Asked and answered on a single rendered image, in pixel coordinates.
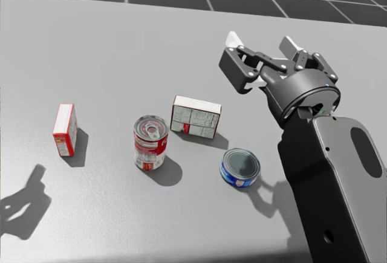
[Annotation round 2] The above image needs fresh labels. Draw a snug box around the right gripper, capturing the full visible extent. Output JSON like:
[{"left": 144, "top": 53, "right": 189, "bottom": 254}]
[{"left": 218, "top": 30, "right": 342, "bottom": 129}]

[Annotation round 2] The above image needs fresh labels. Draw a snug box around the red and white carton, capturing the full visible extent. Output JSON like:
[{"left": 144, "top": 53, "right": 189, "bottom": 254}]
[{"left": 169, "top": 94, "right": 223, "bottom": 140}]

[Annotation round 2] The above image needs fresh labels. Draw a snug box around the blue flat can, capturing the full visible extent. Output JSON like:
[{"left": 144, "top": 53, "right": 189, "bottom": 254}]
[{"left": 219, "top": 148, "right": 261, "bottom": 189}]

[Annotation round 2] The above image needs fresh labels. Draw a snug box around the red and white can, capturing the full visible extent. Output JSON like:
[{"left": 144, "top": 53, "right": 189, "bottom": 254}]
[{"left": 133, "top": 115, "right": 169, "bottom": 171}]

